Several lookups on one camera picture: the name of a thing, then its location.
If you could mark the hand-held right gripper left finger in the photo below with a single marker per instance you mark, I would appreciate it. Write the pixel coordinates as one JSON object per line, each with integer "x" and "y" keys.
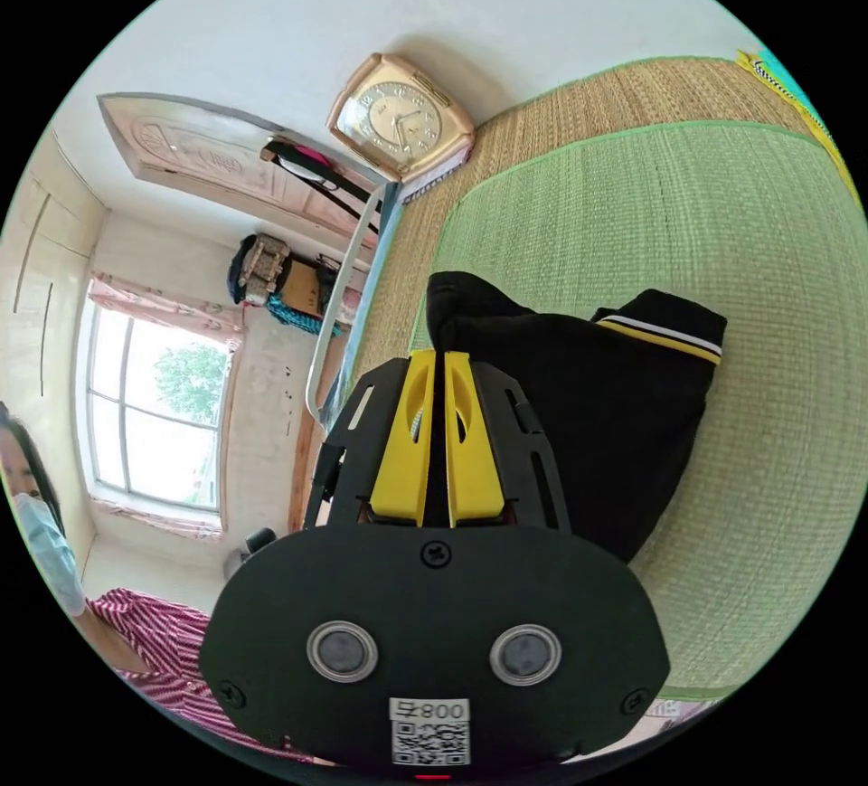
{"x": 401, "y": 460}

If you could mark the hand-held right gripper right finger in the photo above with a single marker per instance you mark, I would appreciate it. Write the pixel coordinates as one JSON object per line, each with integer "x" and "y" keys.
{"x": 475, "y": 467}

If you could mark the black short sleeve shirt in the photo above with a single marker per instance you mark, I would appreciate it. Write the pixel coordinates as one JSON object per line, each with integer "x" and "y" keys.
{"x": 610, "y": 420}

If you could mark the window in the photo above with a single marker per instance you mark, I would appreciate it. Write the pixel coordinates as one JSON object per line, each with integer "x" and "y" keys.
{"x": 156, "y": 413}

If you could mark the pink floral curtain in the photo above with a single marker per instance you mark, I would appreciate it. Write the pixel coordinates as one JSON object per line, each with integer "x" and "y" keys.
{"x": 163, "y": 304}

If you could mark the bed with woven mat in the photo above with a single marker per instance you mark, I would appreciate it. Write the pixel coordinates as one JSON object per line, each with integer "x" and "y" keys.
{"x": 678, "y": 223}

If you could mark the person's body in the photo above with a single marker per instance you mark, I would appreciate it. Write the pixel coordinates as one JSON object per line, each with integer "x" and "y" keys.
{"x": 135, "y": 637}

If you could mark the gold square clock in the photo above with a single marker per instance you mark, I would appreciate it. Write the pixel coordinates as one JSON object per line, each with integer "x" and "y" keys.
{"x": 400, "y": 118}

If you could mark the wooden door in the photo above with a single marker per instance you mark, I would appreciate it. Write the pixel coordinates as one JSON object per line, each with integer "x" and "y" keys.
{"x": 224, "y": 162}

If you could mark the white metal rail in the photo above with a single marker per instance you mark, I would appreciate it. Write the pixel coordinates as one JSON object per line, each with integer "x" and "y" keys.
{"x": 339, "y": 297}

